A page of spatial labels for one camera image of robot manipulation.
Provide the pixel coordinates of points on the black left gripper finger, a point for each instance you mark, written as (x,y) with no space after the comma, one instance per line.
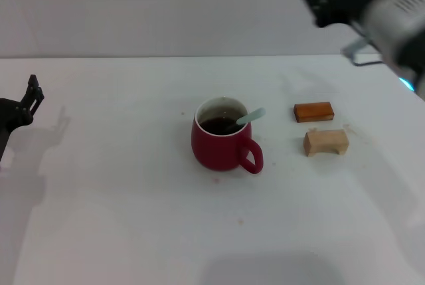
(33,97)

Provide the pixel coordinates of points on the light wooden arch block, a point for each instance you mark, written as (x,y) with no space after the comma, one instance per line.
(325,140)

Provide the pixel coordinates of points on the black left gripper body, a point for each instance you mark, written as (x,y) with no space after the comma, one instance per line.
(11,114)

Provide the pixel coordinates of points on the red ceramic cup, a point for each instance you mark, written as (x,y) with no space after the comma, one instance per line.
(216,149)

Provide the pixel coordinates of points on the silver right wrist housing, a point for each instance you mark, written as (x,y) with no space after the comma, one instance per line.
(391,22)

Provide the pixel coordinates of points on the orange-brown wooden block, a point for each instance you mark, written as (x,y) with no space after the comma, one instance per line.
(313,111)

